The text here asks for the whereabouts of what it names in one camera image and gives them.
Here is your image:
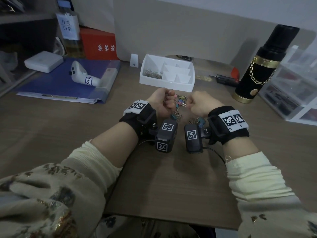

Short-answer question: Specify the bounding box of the white flat adapter box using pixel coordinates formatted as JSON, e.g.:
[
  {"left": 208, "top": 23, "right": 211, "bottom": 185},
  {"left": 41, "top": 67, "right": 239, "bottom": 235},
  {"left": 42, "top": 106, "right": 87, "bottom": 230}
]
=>
[{"left": 24, "top": 51, "right": 64, "bottom": 73}]

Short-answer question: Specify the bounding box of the grey shelf unit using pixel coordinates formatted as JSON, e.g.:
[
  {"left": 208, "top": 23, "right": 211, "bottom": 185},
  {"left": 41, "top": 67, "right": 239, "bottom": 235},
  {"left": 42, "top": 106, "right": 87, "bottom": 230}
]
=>
[{"left": 0, "top": 0, "right": 60, "bottom": 97}]

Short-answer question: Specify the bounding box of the small heap of paper clips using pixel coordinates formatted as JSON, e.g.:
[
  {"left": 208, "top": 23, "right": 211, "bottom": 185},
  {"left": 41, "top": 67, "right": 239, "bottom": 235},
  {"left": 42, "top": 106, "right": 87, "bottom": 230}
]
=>
[{"left": 143, "top": 68, "right": 163, "bottom": 80}]

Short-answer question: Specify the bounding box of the person's left hand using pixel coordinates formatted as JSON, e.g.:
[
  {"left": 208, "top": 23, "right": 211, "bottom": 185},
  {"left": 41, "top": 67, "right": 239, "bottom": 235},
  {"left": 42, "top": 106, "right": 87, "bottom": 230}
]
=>
[{"left": 146, "top": 87, "right": 177, "bottom": 120}]

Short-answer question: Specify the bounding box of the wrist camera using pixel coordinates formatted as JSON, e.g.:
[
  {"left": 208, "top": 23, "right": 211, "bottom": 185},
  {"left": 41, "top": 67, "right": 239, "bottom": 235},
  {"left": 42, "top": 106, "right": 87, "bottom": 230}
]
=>
[
  {"left": 155, "top": 119, "right": 179, "bottom": 154},
  {"left": 184, "top": 124, "right": 204, "bottom": 154}
]

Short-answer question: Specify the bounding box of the white handheld controller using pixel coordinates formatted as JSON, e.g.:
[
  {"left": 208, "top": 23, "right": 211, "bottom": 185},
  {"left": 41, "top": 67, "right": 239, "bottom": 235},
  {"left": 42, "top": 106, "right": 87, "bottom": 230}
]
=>
[{"left": 69, "top": 60, "right": 103, "bottom": 87}]

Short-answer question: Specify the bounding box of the black thermos with gold chain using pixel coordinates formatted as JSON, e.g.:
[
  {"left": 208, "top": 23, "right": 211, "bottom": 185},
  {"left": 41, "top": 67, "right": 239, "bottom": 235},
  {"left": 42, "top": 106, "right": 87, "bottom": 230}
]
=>
[{"left": 232, "top": 24, "right": 300, "bottom": 105}]

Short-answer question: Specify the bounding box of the black screwdriver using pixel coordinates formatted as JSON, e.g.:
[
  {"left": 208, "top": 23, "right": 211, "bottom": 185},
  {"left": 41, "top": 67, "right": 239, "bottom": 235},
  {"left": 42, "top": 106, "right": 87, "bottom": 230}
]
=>
[{"left": 210, "top": 74, "right": 240, "bottom": 87}]

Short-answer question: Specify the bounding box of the person's left forearm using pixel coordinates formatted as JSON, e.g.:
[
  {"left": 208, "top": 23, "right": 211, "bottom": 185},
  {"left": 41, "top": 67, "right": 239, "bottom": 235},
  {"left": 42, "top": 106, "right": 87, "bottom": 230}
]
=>
[{"left": 0, "top": 121, "right": 139, "bottom": 238}]

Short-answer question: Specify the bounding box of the group of coloured binder clips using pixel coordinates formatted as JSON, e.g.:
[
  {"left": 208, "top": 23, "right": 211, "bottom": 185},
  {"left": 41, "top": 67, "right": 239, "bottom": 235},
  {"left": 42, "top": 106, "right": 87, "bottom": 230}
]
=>
[{"left": 169, "top": 94, "right": 206, "bottom": 127}]

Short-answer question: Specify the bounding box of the black right wrist strap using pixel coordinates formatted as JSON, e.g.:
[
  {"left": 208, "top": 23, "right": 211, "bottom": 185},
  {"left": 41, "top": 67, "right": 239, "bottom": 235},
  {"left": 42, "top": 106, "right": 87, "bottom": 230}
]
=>
[{"left": 207, "top": 106, "right": 250, "bottom": 146}]

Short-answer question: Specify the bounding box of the clear plastic case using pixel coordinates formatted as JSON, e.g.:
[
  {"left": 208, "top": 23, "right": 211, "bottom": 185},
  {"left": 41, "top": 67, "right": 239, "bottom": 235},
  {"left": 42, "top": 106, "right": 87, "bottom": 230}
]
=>
[{"left": 259, "top": 45, "right": 317, "bottom": 127}]

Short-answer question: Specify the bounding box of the blue document folder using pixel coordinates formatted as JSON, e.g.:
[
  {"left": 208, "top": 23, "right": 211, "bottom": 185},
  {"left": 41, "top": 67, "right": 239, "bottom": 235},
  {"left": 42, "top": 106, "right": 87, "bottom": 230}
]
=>
[{"left": 15, "top": 58, "right": 122, "bottom": 105}]

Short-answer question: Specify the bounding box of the person's right forearm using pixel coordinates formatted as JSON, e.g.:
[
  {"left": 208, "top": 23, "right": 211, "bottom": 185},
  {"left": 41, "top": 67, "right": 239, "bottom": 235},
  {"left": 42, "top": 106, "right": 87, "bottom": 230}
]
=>
[{"left": 223, "top": 136, "right": 317, "bottom": 238}]

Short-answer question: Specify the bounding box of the beige desk divider panel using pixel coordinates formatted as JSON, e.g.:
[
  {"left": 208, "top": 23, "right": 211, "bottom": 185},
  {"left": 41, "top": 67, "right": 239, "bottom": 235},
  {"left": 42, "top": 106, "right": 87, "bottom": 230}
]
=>
[{"left": 113, "top": 0, "right": 316, "bottom": 73}]

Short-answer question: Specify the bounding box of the black right camera cable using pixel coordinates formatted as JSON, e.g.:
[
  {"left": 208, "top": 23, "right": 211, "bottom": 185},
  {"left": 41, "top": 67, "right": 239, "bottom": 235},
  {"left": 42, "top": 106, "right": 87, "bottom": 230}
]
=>
[{"left": 203, "top": 146, "right": 227, "bottom": 166}]

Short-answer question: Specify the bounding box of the orange ribbed box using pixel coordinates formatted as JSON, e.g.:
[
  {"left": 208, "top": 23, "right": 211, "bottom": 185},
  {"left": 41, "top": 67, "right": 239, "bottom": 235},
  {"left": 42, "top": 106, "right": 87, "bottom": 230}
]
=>
[{"left": 80, "top": 27, "right": 120, "bottom": 61}]

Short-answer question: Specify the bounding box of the clear plastic bag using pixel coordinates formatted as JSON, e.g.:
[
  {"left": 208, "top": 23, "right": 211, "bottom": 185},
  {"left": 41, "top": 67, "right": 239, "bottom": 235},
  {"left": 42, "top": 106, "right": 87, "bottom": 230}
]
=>
[{"left": 0, "top": 51, "right": 18, "bottom": 71}]

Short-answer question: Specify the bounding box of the person's right hand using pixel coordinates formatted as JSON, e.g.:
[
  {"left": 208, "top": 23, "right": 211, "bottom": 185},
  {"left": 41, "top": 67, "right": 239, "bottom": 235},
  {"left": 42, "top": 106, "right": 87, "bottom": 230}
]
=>
[{"left": 188, "top": 91, "right": 225, "bottom": 119}]

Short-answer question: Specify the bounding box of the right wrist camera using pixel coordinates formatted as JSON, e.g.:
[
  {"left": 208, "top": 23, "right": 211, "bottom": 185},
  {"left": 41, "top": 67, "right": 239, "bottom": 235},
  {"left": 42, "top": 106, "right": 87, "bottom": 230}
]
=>
[{"left": 184, "top": 124, "right": 204, "bottom": 154}]

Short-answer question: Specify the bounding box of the tea bottle with blue cap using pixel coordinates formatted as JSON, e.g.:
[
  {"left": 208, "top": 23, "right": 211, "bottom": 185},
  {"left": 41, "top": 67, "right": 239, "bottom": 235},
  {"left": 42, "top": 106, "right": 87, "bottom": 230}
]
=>
[{"left": 55, "top": 0, "right": 85, "bottom": 59}]

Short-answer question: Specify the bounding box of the white compartment organizer tray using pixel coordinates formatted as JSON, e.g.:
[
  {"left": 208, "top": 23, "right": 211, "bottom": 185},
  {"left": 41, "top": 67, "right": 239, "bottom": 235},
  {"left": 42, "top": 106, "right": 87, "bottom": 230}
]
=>
[{"left": 139, "top": 54, "right": 195, "bottom": 93}]

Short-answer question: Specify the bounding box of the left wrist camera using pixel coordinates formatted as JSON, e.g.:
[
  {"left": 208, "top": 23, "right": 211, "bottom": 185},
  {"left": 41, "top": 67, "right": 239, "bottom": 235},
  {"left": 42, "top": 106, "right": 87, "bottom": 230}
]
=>
[{"left": 155, "top": 119, "right": 179, "bottom": 154}]

